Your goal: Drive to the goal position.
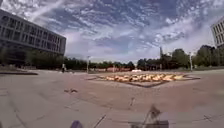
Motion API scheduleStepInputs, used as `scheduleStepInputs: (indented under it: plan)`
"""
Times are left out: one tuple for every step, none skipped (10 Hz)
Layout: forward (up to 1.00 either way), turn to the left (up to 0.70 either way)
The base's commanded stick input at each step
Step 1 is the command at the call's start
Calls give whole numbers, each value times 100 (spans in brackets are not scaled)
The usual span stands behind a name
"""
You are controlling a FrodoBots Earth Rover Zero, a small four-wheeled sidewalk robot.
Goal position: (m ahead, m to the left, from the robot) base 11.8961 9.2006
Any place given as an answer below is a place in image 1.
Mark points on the pale tall windowed building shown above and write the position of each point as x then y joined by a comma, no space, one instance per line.
218,33

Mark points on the person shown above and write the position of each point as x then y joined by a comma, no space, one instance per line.
63,67

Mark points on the orange flower bed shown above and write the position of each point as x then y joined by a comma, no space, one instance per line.
143,78

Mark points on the pole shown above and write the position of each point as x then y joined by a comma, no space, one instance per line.
190,61
87,64

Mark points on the grey paved plaza ground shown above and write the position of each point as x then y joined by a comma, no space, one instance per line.
50,100

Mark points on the robot's own part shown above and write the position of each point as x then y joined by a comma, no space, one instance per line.
135,126
76,124

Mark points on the row of green trees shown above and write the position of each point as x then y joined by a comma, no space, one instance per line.
176,58

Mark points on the long grey windowed building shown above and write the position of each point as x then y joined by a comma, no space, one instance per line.
26,36

